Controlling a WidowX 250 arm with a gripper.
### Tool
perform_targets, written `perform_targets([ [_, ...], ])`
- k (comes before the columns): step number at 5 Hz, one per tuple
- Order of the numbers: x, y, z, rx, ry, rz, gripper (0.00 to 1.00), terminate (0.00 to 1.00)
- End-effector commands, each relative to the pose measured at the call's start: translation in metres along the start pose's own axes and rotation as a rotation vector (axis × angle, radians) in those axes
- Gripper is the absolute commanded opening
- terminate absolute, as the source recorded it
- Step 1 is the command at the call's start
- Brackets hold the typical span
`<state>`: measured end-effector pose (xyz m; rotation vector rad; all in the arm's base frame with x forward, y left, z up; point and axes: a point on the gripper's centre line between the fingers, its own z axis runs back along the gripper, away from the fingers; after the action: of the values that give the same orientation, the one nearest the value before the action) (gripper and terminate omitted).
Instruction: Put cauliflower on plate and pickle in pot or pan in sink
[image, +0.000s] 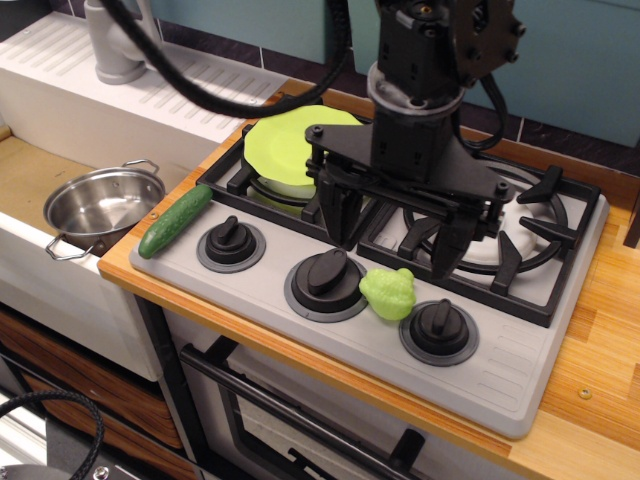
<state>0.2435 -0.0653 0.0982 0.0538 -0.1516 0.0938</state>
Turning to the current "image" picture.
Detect white sink unit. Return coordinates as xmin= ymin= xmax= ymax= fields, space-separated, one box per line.
xmin=0 ymin=10 xmax=291 ymax=384

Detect black stove knob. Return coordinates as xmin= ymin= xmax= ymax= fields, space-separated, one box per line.
xmin=197 ymin=215 xmax=266 ymax=274
xmin=284 ymin=248 xmax=368 ymax=323
xmin=399 ymin=299 xmax=480 ymax=367

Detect wooden drawer fronts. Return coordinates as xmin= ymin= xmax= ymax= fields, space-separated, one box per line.
xmin=1 ymin=305 xmax=196 ymax=479

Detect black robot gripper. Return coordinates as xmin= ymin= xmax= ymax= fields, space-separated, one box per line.
xmin=305 ymin=100 xmax=514 ymax=280

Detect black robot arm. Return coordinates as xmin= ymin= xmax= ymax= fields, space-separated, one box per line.
xmin=306 ymin=1 xmax=526 ymax=280

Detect dark green toy pickle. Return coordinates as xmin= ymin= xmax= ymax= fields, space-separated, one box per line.
xmin=138 ymin=185 xmax=213 ymax=259

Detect black left stove knob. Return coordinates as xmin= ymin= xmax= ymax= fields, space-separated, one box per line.
xmin=197 ymin=215 xmax=266 ymax=274

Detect stainless steel pot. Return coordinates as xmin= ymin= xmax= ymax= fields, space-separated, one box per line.
xmin=43 ymin=159 xmax=166 ymax=261

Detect black braided cable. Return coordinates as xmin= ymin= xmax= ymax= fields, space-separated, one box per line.
xmin=102 ymin=0 xmax=351 ymax=121

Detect oven door with handle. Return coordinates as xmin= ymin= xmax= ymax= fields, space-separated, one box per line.
xmin=179 ymin=337 xmax=425 ymax=479

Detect lime green plate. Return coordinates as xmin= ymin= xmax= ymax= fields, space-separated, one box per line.
xmin=244 ymin=105 xmax=360 ymax=187

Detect black burner grate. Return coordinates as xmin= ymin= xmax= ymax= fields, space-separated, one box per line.
xmin=198 ymin=124 xmax=335 ymax=246
xmin=357 ymin=154 xmax=608 ymax=327

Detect black right burner grate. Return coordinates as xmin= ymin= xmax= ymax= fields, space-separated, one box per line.
xmin=357 ymin=154 xmax=608 ymax=327

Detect black middle stove knob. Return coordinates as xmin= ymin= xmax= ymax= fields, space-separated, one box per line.
xmin=284 ymin=248 xmax=368 ymax=323

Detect black left burner grate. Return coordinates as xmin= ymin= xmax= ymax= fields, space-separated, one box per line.
xmin=198 ymin=124 xmax=335 ymax=246

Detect light green toy cauliflower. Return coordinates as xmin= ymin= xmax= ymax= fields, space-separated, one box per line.
xmin=359 ymin=268 xmax=416 ymax=321

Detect black right stove knob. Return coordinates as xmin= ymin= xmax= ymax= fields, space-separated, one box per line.
xmin=399 ymin=299 xmax=480 ymax=367

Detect grey toy stove top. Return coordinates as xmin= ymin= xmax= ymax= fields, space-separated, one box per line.
xmin=128 ymin=119 xmax=611 ymax=441

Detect grey toy faucet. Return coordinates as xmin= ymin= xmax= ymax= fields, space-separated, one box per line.
xmin=84 ymin=0 xmax=147 ymax=85

